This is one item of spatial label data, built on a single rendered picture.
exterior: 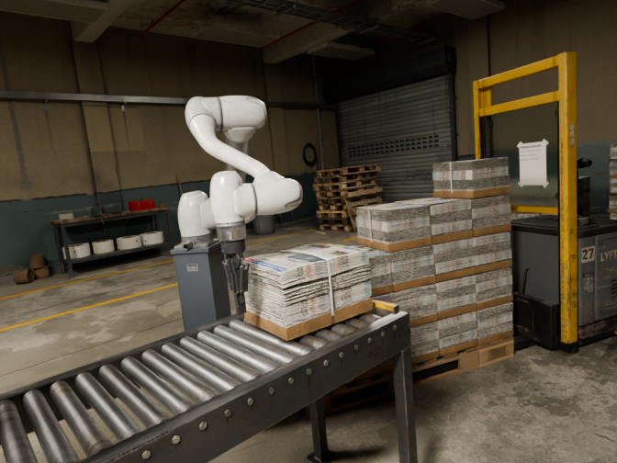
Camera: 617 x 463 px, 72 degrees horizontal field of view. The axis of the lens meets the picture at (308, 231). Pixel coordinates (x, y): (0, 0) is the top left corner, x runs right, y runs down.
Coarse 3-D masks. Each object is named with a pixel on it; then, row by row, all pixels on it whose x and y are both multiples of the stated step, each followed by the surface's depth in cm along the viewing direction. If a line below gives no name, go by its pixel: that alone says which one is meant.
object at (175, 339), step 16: (224, 320) 159; (240, 320) 161; (176, 336) 147; (192, 336) 148; (128, 352) 137; (160, 352) 141; (80, 368) 128; (96, 368) 128; (32, 384) 120; (48, 384) 120; (0, 400) 113; (16, 400) 115; (48, 400) 120; (80, 400) 125
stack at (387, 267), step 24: (456, 240) 252; (384, 264) 235; (408, 264) 240; (432, 264) 246; (456, 264) 252; (408, 288) 243; (432, 288) 247; (456, 288) 254; (384, 312) 237; (432, 312) 249; (432, 336) 251; (456, 336) 257; (432, 360) 253; (360, 384) 236; (336, 408) 232
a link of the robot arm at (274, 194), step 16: (192, 128) 157; (208, 128) 154; (208, 144) 149; (224, 144) 149; (224, 160) 148; (240, 160) 144; (256, 176) 140; (272, 176) 134; (256, 192) 128; (272, 192) 129; (288, 192) 131; (272, 208) 130; (288, 208) 134
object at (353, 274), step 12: (312, 252) 155; (324, 252) 152; (336, 252) 150; (348, 252) 148; (360, 252) 148; (336, 264) 142; (348, 264) 145; (360, 264) 148; (336, 276) 142; (348, 276) 145; (360, 276) 149; (348, 288) 146; (360, 288) 149; (348, 300) 147; (360, 300) 150
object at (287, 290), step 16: (256, 256) 154; (272, 256) 152; (288, 256) 151; (256, 272) 141; (272, 272) 133; (288, 272) 130; (304, 272) 134; (320, 272) 138; (256, 288) 145; (272, 288) 135; (288, 288) 131; (304, 288) 135; (320, 288) 139; (256, 304) 147; (272, 304) 137; (288, 304) 132; (304, 304) 136; (320, 304) 139; (272, 320) 139; (288, 320) 133; (304, 320) 136
